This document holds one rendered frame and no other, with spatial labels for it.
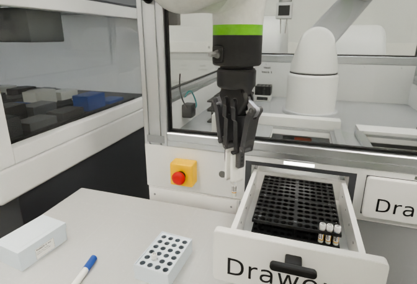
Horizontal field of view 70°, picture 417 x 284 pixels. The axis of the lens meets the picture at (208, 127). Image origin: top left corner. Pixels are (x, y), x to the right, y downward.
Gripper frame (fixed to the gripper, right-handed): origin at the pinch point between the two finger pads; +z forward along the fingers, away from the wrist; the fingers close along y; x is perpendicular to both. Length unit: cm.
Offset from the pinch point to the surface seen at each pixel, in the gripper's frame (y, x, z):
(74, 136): -70, -18, 9
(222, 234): 7.6, -8.8, 8.8
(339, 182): 4.6, 33.6, 12.2
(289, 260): 18.2, -2.6, 10.1
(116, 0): -91, 9, -41
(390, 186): 15.4, 37.8, 10.0
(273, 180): -5.5, 18.6, 11.2
